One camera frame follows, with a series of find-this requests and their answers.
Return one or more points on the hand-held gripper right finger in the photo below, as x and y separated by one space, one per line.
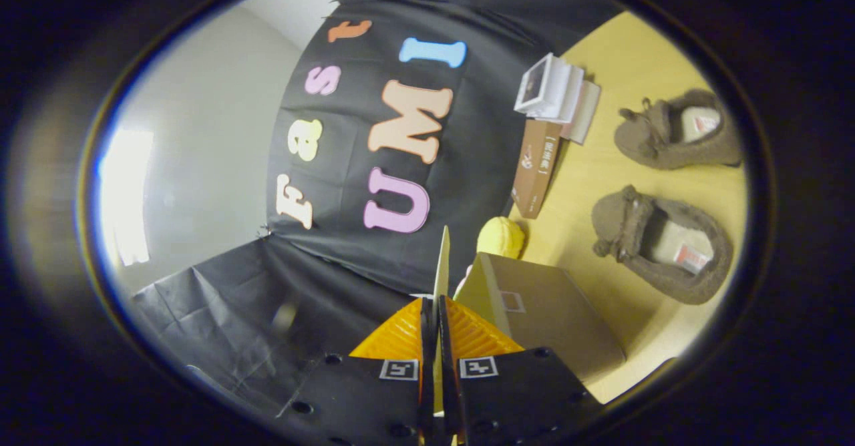
446 352

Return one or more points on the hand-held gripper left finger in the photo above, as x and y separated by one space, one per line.
427 339

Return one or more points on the beige storage box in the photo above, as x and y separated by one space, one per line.
561 312

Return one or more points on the brown fuzzy shoe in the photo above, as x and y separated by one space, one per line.
658 142
628 229

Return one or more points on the black backdrop cloth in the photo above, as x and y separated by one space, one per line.
334 266

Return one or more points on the yellow plush ball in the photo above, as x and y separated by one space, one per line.
501 238

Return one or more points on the brown hardcover book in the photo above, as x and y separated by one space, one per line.
534 165

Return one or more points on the white book with portrait cover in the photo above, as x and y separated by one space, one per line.
533 85

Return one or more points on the maroon book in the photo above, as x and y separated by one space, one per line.
588 115

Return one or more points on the plain white book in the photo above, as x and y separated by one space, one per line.
562 89
577 95

